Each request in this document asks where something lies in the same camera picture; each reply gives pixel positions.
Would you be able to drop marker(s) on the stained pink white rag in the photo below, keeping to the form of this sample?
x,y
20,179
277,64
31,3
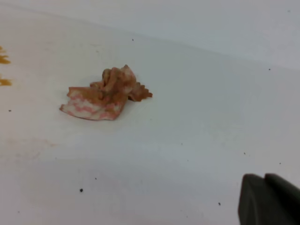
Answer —
x,y
105,100

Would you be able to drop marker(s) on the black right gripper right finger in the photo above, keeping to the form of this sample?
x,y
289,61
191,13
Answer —
x,y
288,194

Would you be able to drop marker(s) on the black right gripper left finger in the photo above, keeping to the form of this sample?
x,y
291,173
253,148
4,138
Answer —
x,y
259,204

